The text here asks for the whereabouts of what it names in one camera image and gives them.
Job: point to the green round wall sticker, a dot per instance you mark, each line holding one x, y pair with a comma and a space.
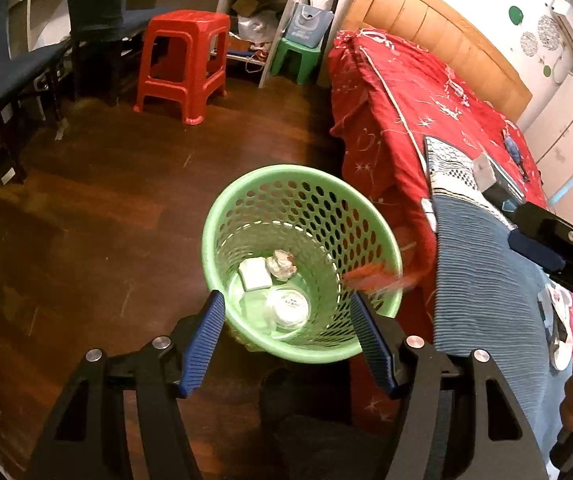
516, 14

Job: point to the patterned round wall sticker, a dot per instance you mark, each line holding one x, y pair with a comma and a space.
548, 30

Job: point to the green plastic stool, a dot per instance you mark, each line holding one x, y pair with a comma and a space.
296, 55

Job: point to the blue toy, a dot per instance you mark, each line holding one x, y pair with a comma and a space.
515, 150

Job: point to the wooden bed headboard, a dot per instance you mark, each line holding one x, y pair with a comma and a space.
431, 20

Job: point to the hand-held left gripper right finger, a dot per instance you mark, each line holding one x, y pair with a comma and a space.
374, 345

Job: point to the black chair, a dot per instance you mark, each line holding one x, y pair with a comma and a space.
96, 0

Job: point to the green plastic mesh basket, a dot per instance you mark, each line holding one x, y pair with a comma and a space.
316, 210

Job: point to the round labelled plastic container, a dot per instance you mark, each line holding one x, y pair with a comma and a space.
289, 309

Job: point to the red plastic stool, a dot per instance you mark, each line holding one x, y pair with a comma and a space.
186, 30

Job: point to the black cardboard box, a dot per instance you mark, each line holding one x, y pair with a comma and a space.
496, 180

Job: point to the white foam block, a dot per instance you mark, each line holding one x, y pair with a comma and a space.
255, 274

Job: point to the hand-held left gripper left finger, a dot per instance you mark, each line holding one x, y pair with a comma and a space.
206, 340

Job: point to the blue towel with patterned border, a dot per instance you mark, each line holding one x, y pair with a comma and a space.
481, 285

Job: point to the white wardrobe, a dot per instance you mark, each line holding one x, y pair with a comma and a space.
566, 130

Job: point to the red snack packet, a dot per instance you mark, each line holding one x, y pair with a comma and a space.
379, 277

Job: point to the pink snack packet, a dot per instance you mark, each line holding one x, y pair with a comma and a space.
556, 307

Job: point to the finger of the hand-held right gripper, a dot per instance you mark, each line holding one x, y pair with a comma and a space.
551, 225
536, 251

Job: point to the white plastic bag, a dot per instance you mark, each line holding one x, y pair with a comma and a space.
259, 27

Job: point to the clear oval plastic container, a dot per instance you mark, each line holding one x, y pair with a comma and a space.
246, 307

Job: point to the red white wrapper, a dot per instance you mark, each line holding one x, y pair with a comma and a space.
280, 265

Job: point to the bed with red quilt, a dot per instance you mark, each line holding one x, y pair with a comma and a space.
381, 110

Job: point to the small cardboard box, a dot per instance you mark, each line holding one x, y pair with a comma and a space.
249, 5

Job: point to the light blue paper bag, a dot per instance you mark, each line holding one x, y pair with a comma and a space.
309, 25

